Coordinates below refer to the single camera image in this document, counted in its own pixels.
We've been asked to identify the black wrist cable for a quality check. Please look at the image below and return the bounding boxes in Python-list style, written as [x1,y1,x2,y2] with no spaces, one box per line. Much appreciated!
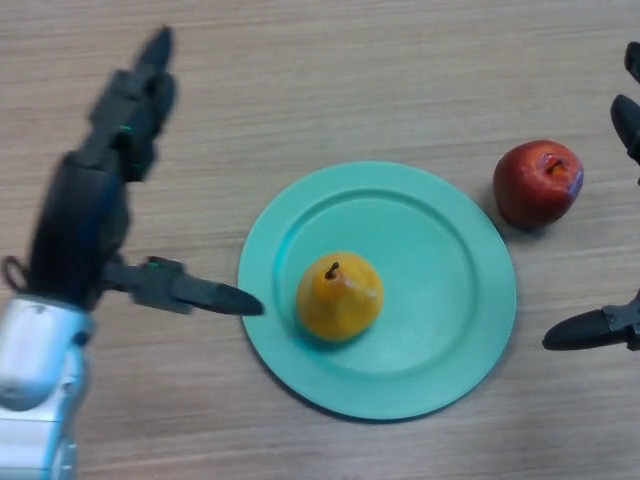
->
[1,255,29,294]

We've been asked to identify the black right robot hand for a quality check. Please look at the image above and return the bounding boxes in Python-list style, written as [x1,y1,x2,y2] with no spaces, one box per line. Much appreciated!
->
[542,41,640,351]

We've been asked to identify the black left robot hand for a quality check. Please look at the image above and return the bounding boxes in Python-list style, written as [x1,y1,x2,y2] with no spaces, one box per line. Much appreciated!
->
[24,24,266,319]

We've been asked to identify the green round plate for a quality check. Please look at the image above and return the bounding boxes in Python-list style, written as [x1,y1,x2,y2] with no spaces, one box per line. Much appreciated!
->
[237,160,517,420]

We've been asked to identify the red apple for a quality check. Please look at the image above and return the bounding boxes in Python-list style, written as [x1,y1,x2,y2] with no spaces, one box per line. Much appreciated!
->
[492,140,585,231]

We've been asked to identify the yellow pear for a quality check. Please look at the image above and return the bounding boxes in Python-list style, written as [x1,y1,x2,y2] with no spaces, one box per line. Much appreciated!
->
[296,251,386,342]

